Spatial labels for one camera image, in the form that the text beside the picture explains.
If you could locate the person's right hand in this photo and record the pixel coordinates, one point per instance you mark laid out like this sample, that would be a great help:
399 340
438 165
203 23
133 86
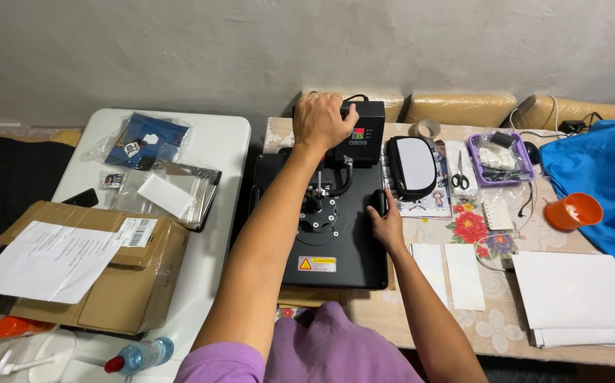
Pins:
390 228

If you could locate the person's left hand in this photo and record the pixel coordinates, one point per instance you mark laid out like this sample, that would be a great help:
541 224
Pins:
318 125

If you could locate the black heat press machine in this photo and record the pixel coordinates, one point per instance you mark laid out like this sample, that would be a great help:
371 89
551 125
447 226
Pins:
339 234

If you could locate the cartoon print sheet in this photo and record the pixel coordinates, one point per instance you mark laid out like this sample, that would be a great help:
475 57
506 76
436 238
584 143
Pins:
430 207

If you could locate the white paper strip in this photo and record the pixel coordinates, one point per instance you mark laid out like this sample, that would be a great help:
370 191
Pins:
430 271
464 276

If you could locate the black and white pouch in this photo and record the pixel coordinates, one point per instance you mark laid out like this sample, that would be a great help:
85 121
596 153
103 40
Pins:
414 167

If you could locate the black scissors in clear pack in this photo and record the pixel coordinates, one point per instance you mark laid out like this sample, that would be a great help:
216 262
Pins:
460 178

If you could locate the beige tape roll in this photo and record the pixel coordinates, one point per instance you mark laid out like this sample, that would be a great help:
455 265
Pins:
419 129

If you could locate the flat brown cardboard piece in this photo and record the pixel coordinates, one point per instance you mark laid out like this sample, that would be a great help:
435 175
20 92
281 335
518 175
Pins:
307 297

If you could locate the small white spiral notepad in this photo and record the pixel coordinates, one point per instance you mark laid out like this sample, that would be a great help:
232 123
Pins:
497 215

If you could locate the white plastic bag bundle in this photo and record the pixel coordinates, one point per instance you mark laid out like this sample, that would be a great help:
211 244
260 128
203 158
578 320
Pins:
496 158

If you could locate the stack of clear plastic sleeves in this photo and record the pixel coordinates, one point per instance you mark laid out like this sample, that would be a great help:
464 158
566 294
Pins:
195 186

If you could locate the person's purple shirt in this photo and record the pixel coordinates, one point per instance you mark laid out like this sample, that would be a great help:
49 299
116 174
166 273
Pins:
328 351

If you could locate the small black box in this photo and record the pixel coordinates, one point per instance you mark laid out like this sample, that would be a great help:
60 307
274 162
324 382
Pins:
502 140

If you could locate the floral table cloth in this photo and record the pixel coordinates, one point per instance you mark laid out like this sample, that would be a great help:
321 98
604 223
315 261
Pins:
499 324

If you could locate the purple plastic tray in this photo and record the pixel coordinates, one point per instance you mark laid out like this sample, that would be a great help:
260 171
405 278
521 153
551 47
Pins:
525 159

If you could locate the black computer mouse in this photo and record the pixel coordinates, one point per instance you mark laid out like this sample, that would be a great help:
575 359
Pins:
532 153

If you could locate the white blank card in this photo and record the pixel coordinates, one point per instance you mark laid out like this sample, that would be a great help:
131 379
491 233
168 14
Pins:
164 196

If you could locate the blue garment in plastic bag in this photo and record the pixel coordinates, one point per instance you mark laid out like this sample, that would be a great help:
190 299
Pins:
145 141

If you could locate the orange plastic cup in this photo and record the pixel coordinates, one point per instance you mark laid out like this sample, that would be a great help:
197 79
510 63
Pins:
571 213

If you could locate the stack of white paper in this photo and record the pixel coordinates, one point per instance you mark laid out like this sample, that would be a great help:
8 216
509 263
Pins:
573 292

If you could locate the black power adapter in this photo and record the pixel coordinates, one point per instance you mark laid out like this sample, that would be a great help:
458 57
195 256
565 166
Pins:
572 126

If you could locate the small sticker packet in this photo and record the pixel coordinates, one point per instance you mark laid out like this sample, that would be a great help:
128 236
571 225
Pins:
112 181

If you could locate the blue fabric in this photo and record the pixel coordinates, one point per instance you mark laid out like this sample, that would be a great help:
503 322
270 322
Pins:
605 175

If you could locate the black phone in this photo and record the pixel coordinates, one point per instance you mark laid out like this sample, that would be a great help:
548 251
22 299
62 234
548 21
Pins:
80 198

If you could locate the brown cardboard box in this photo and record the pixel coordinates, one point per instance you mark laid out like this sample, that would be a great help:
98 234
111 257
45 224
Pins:
126 287

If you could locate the clear bottle with red cap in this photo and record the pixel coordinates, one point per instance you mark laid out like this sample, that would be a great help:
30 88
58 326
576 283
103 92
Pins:
142 355

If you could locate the white printed paper sheet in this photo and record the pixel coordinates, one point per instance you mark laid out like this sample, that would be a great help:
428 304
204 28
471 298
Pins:
46 260

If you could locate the orange plastic bottle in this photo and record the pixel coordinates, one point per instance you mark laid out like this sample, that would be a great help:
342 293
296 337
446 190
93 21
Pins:
17 326

